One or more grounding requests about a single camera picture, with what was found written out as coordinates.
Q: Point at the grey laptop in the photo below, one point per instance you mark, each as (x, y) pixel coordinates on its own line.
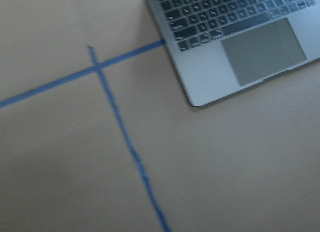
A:
(221, 47)

